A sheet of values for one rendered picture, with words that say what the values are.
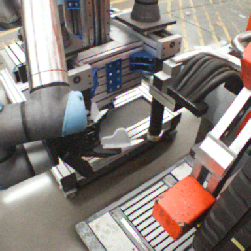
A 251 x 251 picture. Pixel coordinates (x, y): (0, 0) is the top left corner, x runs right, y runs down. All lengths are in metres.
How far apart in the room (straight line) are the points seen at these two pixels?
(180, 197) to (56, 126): 0.25
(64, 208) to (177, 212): 1.08
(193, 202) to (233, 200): 0.10
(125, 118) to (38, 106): 1.16
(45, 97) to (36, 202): 1.14
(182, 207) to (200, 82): 0.23
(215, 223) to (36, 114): 0.34
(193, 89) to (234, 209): 0.24
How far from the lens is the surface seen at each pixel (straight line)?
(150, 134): 0.71
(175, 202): 0.46
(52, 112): 0.43
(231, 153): 0.42
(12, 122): 0.44
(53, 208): 1.48
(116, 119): 1.56
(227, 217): 0.40
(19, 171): 0.51
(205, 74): 0.49
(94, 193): 1.49
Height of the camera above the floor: 1.28
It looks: 45 degrees down
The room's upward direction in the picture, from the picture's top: straight up
